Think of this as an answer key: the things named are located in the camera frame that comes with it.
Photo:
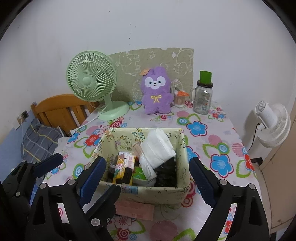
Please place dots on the white floor fan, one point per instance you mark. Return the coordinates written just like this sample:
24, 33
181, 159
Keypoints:
275, 125

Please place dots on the yellow cartoon packet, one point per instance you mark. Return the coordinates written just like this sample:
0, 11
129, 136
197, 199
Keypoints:
122, 163

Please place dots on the glass mug jar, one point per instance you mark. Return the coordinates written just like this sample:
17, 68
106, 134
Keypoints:
202, 102

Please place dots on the white bedding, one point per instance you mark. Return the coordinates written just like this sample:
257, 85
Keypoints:
62, 143

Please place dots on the white cloth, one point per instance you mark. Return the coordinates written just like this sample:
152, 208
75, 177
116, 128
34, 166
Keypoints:
159, 148

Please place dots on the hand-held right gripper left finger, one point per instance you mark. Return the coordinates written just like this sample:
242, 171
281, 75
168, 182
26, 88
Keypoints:
92, 178

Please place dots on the green desk fan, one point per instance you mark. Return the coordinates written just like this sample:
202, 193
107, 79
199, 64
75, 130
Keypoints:
86, 81

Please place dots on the white plastic bag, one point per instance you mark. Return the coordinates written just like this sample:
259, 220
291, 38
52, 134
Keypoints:
148, 169

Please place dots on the black cloth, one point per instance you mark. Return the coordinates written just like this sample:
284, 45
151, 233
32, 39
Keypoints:
166, 173

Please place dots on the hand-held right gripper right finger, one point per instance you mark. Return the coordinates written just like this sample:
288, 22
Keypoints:
201, 183

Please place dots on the cartoon printed storage box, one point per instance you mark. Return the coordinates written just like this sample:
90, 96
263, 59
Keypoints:
143, 193

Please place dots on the pink packet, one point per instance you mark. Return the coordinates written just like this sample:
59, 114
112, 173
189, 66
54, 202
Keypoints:
136, 209

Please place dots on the grey plaid pillow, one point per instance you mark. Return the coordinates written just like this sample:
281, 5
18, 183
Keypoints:
39, 139

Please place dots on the cotton swab jar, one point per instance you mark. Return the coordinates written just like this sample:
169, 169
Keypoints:
179, 102

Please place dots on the green packet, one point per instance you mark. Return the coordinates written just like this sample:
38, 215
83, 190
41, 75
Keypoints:
140, 173

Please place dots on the orange scissors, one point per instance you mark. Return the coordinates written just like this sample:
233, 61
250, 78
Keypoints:
182, 93

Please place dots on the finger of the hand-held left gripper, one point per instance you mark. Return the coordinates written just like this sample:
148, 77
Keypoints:
49, 163
111, 194

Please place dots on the green cartoon wall sheet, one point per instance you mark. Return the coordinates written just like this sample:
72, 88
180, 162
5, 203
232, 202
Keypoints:
129, 62

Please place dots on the floral tablecloth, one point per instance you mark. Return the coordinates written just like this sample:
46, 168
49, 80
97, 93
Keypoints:
208, 143

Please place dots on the green plastic cup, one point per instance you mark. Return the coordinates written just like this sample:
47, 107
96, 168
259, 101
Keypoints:
205, 76

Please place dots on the beige packet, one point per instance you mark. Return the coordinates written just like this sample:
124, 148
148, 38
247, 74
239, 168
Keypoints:
137, 150

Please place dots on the purple plush toy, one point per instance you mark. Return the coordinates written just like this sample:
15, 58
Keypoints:
157, 102

